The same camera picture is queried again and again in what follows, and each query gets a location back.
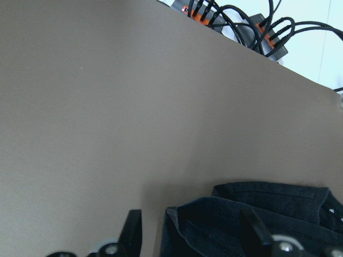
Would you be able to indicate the orange grey power strip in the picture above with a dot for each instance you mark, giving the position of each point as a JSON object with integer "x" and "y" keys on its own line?
{"x": 268, "y": 44}

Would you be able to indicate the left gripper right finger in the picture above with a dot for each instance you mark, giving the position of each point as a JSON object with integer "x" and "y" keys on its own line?
{"x": 255, "y": 238}

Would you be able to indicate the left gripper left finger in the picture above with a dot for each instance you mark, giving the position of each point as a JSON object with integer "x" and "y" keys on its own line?
{"x": 131, "y": 235}

